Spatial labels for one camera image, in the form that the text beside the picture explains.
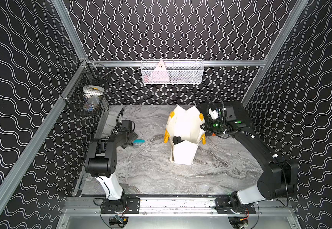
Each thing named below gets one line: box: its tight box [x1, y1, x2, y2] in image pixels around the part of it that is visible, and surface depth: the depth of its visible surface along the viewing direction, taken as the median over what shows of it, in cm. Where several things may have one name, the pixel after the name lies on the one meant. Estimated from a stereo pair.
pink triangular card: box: [148, 60, 170, 82], surface depth 92 cm
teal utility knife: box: [133, 139, 146, 144], surface depth 102 cm
